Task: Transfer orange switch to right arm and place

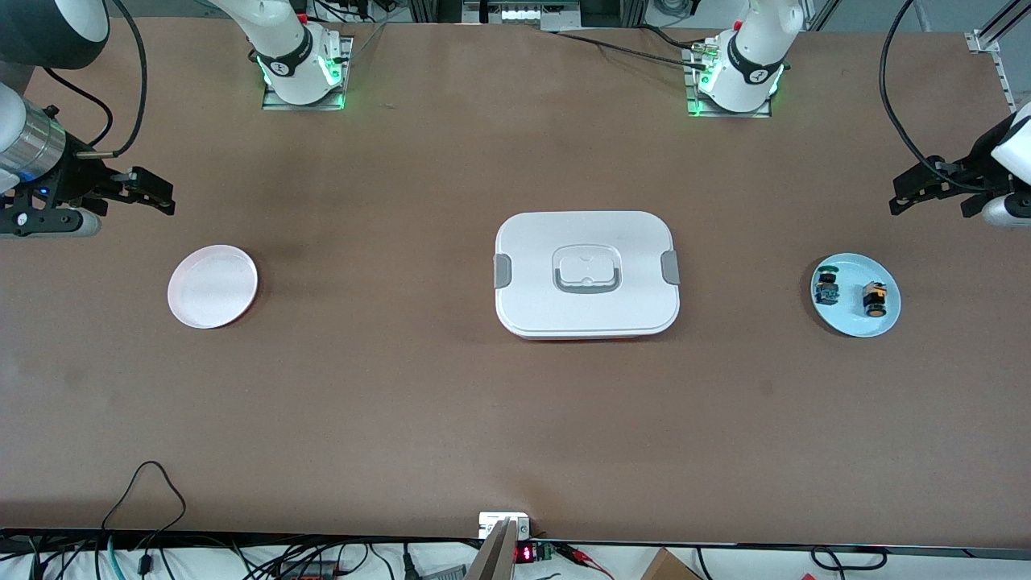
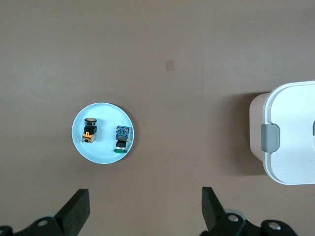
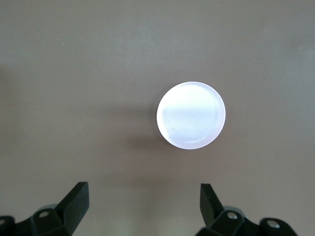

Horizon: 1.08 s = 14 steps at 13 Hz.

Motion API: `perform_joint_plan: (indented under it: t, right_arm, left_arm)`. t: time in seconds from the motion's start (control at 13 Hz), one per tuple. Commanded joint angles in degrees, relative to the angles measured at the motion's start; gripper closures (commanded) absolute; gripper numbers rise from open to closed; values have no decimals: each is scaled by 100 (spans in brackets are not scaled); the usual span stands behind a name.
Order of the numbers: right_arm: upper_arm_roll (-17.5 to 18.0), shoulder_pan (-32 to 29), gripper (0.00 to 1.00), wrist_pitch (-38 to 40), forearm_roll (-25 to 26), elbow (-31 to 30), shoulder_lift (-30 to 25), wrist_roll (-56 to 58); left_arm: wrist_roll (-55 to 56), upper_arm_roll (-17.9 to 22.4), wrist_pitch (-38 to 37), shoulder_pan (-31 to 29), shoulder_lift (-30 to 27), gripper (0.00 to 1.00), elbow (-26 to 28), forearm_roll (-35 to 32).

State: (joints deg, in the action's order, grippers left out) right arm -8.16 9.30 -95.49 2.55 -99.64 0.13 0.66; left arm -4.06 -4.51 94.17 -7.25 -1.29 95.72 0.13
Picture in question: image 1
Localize pink round plate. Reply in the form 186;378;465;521
168;245;259;329

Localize light blue round plate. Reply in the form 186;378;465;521
810;253;901;338

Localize white lunch box grey latches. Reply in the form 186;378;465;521
493;211;681;340

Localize brown cardboard box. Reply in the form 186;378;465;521
640;548;702;580

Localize red clip lead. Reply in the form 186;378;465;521
556;544;617;579

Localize aluminium bar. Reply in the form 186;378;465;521
466;518;518;580

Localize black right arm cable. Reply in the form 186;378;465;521
40;0;150;158

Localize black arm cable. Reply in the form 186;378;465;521
40;0;150;158
878;0;1000;194

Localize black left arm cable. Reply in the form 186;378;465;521
878;0;1000;194

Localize aluminium profile rail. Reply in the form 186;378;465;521
965;0;1031;114

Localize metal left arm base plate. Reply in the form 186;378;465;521
683;44;774;118

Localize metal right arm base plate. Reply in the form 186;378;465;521
262;34;354;111

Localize thin black looped cable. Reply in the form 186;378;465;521
101;461;188;549

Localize black cable across table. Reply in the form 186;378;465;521
556;31;710;69

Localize black oval cable loop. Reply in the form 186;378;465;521
809;546;888;571

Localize white metal bracket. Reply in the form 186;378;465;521
478;512;532;539

